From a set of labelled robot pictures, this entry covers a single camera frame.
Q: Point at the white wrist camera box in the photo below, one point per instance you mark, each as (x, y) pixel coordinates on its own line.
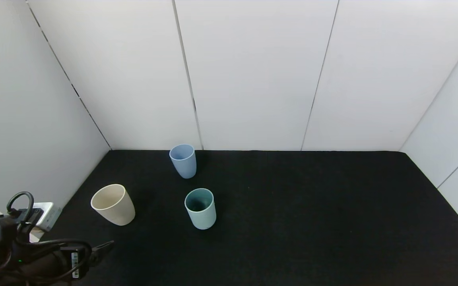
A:
(48, 214)

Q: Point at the black table cloth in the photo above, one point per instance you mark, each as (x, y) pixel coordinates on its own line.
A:
(292, 222)

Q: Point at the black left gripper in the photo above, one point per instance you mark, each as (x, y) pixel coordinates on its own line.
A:
(76, 262)

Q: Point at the light blue plastic cup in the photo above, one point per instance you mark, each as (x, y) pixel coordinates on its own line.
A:
(185, 167)

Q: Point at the beige plastic cup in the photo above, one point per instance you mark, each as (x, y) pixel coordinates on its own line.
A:
(119, 212)

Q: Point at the teal plastic cup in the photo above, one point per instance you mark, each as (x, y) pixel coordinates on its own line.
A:
(201, 218)

